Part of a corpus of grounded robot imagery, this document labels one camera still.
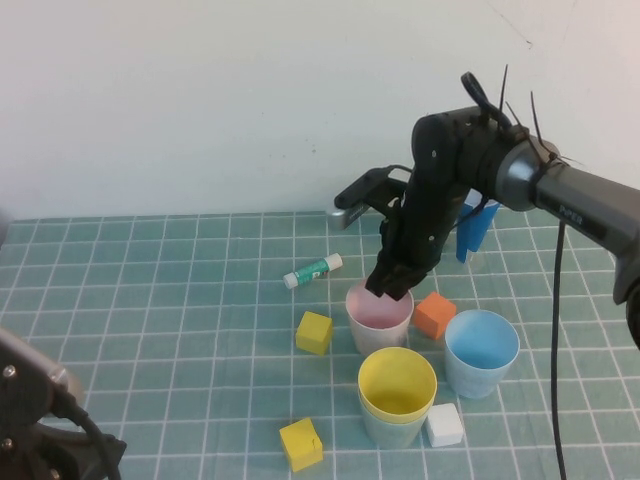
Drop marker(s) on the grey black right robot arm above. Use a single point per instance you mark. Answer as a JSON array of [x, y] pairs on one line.
[[575, 195]]

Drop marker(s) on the plain yellow cube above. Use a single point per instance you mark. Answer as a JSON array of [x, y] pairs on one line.
[[314, 334]]

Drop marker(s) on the pink cup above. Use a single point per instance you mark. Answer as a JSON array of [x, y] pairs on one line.
[[380, 320]]

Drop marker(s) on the blue paper cone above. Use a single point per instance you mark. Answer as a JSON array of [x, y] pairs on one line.
[[475, 235]]

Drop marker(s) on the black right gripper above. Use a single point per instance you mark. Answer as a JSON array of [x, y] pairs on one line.
[[415, 240]]

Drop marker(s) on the white cube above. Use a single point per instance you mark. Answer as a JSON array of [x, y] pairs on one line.
[[444, 425]]

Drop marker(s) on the green cup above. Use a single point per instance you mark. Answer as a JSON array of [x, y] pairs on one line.
[[395, 432]]

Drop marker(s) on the green checked tablecloth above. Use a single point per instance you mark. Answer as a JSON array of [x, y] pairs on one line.
[[150, 350]]

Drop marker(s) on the blue cup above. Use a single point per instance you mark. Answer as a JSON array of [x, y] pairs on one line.
[[480, 350]]

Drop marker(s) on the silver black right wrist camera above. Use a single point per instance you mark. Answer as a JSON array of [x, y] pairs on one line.
[[350, 215]]

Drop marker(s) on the orange cube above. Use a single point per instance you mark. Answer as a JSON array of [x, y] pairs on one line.
[[434, 315]]

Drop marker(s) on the yellow cup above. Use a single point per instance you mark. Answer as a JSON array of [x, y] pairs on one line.
[[397, 380]]

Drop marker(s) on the notched yellow cube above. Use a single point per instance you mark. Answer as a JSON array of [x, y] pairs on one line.
[[300, 445]]

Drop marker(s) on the green white glue stick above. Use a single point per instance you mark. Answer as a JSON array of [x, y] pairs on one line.
[[312, 271]]

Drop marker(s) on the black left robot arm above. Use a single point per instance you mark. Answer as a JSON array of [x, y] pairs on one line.
[[25, 400]]

